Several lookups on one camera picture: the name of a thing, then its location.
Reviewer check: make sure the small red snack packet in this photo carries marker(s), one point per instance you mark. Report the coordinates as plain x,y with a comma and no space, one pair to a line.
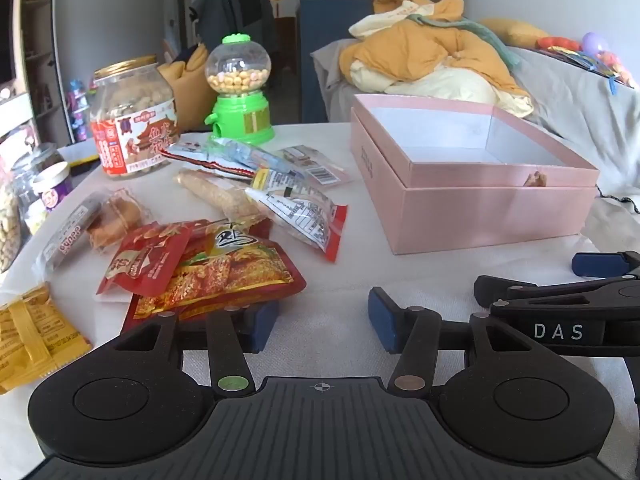
142,260

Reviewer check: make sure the orange and cream duvet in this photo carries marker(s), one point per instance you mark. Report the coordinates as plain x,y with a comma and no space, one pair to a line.
415,50

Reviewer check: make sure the colourful toy bottles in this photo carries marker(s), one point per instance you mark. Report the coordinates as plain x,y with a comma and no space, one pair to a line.
80,110

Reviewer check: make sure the yellow snack packet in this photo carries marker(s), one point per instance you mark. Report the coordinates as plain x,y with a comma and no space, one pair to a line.
35,340

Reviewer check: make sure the pink cardboard box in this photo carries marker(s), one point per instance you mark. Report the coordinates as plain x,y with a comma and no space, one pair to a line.
475,215

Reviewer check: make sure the teal cloth strip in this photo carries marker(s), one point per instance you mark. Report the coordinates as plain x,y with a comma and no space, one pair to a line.
480,30

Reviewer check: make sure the small glass jar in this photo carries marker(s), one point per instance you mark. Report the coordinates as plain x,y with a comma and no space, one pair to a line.
30,160

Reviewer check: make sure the white packet red zigzag edge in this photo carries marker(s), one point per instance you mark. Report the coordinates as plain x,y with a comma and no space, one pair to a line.
192,155

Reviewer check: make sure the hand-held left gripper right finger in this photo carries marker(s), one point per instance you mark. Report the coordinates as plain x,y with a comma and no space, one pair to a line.
382,322

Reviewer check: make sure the peanut jar with gold lid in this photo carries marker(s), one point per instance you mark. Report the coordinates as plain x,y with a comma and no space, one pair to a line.
132,125

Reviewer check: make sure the large glass nut jar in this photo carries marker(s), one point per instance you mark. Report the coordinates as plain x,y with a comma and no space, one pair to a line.
9,230

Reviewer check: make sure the clear bluish snack packet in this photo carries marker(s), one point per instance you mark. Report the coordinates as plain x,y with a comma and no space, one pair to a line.
250,155

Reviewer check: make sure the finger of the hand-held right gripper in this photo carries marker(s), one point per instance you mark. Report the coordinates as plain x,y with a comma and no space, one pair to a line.
595,264
490,291

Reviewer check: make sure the wooden shelf unit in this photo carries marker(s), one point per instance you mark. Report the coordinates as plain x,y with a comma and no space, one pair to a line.
37,35

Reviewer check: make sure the yellow pillow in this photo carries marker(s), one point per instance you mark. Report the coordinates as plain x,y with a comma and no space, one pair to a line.
515,32

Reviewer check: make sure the small clear snack packet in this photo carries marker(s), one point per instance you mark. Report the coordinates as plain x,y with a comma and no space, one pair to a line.
320,165

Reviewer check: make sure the white tablecloth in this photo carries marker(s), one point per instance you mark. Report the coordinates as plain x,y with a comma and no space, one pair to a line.
340,270

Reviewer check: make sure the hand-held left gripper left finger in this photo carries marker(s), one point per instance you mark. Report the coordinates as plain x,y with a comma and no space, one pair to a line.
262,327

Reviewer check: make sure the purple toy ball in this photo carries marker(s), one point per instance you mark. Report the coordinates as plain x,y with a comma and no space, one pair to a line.
595,42

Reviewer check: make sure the egg roll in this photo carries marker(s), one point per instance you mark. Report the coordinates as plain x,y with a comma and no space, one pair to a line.
215,195

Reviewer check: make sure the green gumball machine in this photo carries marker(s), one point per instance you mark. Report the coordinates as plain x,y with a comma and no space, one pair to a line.
240,110

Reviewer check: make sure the white packet with red ends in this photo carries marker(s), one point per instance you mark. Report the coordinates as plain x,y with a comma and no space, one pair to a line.
305,220

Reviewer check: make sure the white and yellow object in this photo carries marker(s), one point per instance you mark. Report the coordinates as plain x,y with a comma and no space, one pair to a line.
82,161

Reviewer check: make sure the large red spicy snack packet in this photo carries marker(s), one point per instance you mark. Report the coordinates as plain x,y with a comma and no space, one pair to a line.
235,275

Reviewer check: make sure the cup with purple label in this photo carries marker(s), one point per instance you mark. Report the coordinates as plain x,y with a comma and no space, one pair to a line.
52,185

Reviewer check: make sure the orange toy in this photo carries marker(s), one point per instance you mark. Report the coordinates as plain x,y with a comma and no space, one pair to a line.
557,42

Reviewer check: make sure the blue cabinet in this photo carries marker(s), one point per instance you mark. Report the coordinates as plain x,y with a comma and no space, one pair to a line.
330,25

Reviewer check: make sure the dark bar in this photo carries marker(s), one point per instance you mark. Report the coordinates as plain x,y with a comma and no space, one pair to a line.
65,240

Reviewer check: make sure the black television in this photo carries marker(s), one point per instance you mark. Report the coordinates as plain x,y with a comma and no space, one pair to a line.
5,20

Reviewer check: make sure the colourful toy pile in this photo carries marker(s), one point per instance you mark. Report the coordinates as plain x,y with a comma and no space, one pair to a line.
605,65

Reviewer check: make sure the dark hanging jacket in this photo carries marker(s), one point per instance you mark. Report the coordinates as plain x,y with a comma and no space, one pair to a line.
230,10

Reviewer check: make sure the clear packet with brown pastry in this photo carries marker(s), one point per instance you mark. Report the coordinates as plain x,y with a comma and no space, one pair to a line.
117,217

